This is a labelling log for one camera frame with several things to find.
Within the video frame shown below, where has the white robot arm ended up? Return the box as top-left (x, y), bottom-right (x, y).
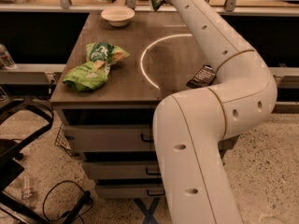
top-left (150, 0), bottom-right (278, 224)

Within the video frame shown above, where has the light green chip bag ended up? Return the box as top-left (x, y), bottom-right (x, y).
top-left (63, 42), bottom-right (130, 91)

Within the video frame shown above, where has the white paper bowl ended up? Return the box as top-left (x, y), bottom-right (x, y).
top-left (101, 7), bottom-right (135, 27)

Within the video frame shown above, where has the grey drawer cabinet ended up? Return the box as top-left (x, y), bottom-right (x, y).
top-left (50, 12), bottom-right (241, 200)

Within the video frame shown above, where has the top grey drawer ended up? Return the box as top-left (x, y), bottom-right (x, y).
top-left (63, 125), bottom-right (154, 152)

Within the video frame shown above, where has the grey drawer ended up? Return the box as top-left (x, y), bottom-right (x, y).
top-left (95, 183), bottom-right (165, 199)
top-left (63, 125), bottom-right (154, 152)
top-left (82, 161), bottom-right (161, 179)

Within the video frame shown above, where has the black snack bar wrapper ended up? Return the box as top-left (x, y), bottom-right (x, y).
top-left (186, 65), bottom-right (216, 89)

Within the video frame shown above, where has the middle grey drawer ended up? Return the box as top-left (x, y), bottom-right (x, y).
top-left (82, 161), bottom-right (161, 179)

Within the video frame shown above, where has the bottom grey drawer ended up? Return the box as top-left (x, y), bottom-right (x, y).
top-left (95, 183), bottom-right (165, 199)

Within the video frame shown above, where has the clear bottle on floor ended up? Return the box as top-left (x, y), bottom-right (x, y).
top-left (21, 175), bottom-right (35, 203)

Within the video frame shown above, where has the clear plastic water bottle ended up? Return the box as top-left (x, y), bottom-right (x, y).
top-left (0, 43), bottom-right (17, 69)

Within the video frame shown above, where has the wire mesh basket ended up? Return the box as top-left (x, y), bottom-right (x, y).
top-left (54, 125), bottom-right (78, 157)

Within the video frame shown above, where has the black floor cable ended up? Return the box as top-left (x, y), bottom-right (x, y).
top-left (41, 180), bottom-right (94, 224)

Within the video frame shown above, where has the black chair frame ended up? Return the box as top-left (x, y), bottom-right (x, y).
top-left (0, 95), bottom-right (55, 224)

